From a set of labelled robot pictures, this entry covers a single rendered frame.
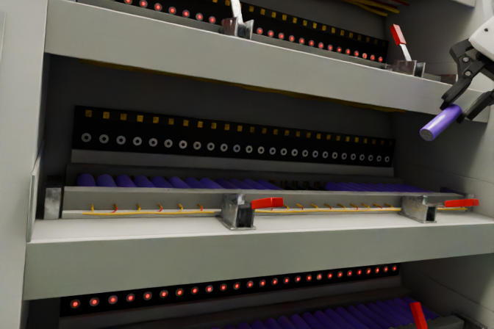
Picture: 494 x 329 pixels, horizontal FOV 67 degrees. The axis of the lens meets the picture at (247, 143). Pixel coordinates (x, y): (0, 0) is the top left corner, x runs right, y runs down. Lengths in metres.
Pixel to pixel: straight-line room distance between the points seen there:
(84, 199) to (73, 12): 0.16
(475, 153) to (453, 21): 0.23
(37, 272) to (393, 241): 0.37
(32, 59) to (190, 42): 0.14
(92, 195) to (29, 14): 0.16
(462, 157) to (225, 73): 0.45
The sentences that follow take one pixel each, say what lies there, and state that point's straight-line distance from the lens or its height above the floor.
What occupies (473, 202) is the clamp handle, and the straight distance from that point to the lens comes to 0.51.
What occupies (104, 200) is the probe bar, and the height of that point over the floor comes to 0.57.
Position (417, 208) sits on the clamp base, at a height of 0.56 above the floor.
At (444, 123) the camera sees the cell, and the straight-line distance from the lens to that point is 0.52.
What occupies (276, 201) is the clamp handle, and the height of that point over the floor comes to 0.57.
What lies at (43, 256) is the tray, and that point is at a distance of 0.33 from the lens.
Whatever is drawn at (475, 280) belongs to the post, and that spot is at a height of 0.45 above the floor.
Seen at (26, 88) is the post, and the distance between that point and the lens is 0.33.
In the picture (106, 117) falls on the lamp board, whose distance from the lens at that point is 0.50.
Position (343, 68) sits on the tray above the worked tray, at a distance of 0.47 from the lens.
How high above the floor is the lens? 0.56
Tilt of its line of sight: 9 degrees up
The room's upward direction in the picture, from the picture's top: straight up
